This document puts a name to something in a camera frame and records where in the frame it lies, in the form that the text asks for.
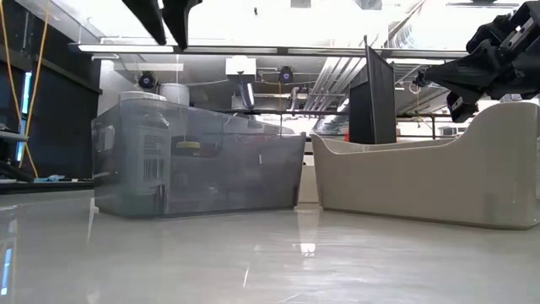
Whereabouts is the black table frame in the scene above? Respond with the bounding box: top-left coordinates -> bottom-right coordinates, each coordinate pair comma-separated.
0,180 -> 95,195

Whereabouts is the grey desk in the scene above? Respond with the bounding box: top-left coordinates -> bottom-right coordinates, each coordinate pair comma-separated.
0,122 -> 30,143

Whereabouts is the yellow cable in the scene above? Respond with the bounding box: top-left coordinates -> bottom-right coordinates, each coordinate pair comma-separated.
0,0 -> 40,178
19,0 -> 51,168

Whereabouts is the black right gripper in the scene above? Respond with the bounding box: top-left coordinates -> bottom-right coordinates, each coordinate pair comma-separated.
424,0 -> 540,123

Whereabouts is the white box fixture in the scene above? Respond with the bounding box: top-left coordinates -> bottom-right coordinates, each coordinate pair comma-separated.
224,56 -> 257,78

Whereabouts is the white plastic bin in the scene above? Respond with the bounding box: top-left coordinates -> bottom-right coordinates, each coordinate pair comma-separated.
310,100 -> 540,231

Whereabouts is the blue cloth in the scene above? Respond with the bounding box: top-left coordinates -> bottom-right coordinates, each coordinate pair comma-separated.
34,173 -> 67,183

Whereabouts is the overhead light bar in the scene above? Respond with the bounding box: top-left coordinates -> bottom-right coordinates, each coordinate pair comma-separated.
68,41 -> 469,59

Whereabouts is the white cylindrical container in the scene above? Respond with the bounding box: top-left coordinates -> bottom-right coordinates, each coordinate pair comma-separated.
159,82 -> 191,106

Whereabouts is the computer monitor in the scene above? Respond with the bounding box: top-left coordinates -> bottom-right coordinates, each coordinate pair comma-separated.
15,70 -> 33,164

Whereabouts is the black standing panel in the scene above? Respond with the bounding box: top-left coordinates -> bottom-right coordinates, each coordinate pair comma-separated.
348,35 -> 398,145

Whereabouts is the grey translucent plastic bin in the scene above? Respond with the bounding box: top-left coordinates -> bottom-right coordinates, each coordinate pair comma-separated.
91,98 -> 307,220

